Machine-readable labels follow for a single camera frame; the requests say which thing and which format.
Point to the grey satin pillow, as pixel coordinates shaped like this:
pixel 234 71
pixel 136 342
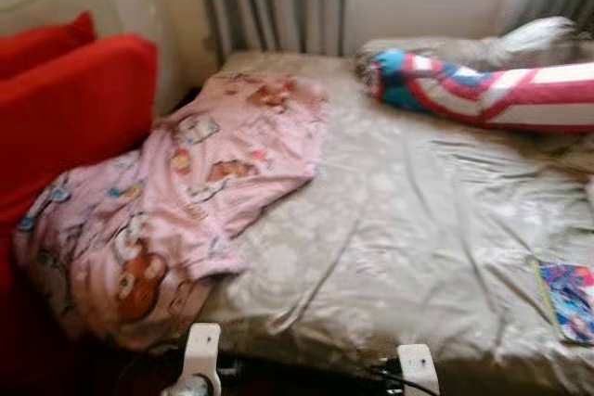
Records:
pixel 464 48

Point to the red white blue bolster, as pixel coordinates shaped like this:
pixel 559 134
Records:
pixel 483 90

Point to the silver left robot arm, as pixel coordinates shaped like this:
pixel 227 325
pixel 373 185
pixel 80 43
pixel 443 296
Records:
pixel 190 387

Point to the colourful picture book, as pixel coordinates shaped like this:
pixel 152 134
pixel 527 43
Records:
pixel 568 299

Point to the red fabric cushion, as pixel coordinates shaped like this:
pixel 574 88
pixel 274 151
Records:
pixel 46 44
pixel 74 108

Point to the white quilted bamboo mattress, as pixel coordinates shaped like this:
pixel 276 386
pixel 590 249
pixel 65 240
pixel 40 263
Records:
pixel 56 6

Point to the pink bear print blanket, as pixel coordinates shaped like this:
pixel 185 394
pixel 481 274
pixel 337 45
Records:
pixel 186 183

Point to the black bed base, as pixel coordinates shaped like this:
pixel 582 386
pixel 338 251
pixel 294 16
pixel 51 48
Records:
pixel 306 382

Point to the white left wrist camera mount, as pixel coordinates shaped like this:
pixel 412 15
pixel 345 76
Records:
pixel 202 350

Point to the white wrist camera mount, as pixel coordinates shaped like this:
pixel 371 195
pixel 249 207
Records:
pixel 418 368
pixel 202 350

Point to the beige floral bed sheet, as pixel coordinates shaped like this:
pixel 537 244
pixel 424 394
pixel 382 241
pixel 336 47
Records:
pixel 418 210

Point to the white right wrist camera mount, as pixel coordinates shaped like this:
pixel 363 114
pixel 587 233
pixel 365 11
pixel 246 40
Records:
pixel 418 368

